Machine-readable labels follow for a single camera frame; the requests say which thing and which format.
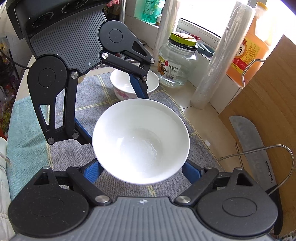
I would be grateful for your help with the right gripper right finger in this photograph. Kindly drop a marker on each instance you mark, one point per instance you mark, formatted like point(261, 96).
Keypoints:
point(231, 204)

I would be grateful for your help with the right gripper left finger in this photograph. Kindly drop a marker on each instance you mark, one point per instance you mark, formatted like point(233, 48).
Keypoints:
point(53, 203)

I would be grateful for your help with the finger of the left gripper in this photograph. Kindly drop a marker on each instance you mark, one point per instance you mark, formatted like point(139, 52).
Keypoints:
point(122, 50)
point(47, 77)

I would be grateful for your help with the plain white bowl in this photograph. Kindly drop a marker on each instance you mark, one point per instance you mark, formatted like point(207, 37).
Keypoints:
point(140, 141)

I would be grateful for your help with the grey checked dish mat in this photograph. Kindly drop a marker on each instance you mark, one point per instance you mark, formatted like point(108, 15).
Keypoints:
point(95, 95)

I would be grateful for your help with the white bowl pink flowers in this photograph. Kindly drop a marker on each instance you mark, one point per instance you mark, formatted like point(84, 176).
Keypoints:
point(123, 89)

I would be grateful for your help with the teal towel with label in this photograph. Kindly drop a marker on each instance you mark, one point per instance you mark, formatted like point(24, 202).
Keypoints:
point(26, 147)

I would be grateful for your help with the clear glass jar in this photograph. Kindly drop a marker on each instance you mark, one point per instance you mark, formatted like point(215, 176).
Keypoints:
point(177, 59)

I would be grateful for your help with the plastic wrap roll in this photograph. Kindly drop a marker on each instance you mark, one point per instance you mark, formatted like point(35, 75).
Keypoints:
point(236, 29)

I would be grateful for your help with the bamboo cutting board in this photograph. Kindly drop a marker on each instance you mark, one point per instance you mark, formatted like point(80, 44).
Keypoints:
point(268, 101)

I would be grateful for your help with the orange cooking oil bottle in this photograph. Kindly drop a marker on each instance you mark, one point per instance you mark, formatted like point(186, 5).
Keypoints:
point(255, 45)

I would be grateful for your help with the black handled santoku knife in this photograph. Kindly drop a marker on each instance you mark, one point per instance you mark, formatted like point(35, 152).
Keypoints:
point(259, 162)

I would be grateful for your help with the metal wire board stand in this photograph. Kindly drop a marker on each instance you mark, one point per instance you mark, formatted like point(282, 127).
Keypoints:
point(265, 148)

